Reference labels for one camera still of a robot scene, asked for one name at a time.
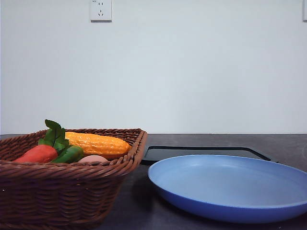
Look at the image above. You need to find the blue round plate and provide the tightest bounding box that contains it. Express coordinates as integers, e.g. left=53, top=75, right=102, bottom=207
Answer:
left=148, top=155, right=307, bottom=224

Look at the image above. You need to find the green toy cucumber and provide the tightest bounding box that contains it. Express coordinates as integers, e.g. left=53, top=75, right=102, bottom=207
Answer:
left=53, top=146, right=84, bottom=163

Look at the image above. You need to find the white wall power socket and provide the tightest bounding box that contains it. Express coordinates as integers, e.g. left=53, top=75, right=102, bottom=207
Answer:
left=90, top=0, right=112, bottom=23

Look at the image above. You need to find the black rectangular tray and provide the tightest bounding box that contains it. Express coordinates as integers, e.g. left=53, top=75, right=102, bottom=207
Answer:
left=141, top=146, right=272, bottom=163

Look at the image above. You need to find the yellow toy corn cob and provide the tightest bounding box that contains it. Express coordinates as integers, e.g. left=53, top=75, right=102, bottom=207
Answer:
left=65, top=132, right=131, bottom=155

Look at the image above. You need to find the brown woven wicker basket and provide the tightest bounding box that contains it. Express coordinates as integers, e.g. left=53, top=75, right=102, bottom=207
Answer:
left=0, top=128, right=148, bottom=230

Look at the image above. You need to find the orange-red toy carrot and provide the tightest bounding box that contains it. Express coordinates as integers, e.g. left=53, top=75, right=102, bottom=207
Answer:
left=15, top=119, right=69, bottom=163

